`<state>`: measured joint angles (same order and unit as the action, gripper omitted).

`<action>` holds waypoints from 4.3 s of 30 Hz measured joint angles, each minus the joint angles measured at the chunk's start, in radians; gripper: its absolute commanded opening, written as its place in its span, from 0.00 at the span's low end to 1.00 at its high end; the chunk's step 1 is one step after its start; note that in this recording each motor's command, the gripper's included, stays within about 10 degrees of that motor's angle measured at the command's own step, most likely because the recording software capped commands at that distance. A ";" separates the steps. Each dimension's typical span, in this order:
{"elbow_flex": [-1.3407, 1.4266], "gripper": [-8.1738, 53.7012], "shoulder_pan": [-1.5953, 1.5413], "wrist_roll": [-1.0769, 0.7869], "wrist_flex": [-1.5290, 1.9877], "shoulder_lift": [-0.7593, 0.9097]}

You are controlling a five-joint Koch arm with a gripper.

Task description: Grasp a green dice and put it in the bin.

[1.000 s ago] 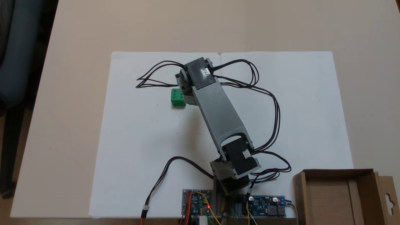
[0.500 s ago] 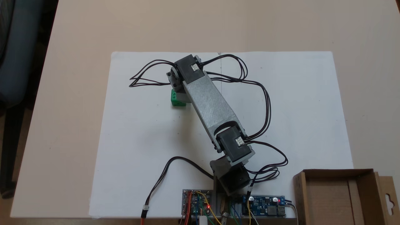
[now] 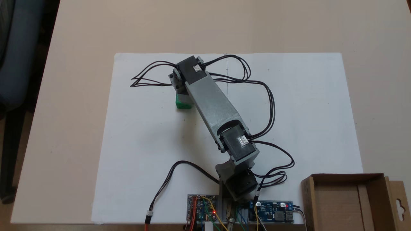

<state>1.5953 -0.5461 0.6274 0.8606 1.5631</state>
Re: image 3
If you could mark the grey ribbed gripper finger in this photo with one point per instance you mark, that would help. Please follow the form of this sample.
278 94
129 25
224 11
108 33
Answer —
185 98

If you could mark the green dice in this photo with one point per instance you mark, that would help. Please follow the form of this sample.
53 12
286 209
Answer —
182 104

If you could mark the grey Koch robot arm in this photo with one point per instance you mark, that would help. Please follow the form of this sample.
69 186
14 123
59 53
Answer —
212 102

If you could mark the white paper sheet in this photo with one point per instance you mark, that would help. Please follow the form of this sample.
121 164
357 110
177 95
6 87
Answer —
135 144
321 128

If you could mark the metal clamp screw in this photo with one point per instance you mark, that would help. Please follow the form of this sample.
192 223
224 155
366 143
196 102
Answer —
230 215

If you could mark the blue circuit board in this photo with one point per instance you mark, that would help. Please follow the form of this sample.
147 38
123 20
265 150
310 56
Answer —
273 213

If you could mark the dark office chair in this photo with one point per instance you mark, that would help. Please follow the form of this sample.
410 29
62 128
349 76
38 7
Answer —
19 64

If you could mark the brown cardboard box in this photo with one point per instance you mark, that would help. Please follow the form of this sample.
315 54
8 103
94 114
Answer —
340 205

